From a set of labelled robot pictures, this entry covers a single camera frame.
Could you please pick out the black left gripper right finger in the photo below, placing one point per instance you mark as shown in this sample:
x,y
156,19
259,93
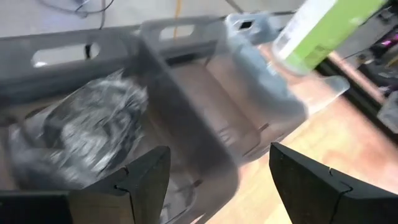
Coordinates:
x,y
308,189

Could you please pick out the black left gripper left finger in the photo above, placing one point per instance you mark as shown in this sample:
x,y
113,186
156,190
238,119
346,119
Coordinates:
x,y
146,183

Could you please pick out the clear plastic bag dark contents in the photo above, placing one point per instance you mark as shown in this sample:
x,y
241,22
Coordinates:
x,y
84,130

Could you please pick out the clear plastic bin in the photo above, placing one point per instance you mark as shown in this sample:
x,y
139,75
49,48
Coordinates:
x,y
267,93

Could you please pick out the grey plastic bin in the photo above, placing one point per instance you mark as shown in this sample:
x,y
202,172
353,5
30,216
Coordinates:
x,y
124,40
217,102

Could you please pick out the black table frame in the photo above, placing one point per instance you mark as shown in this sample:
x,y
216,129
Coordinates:
x,y
357,99

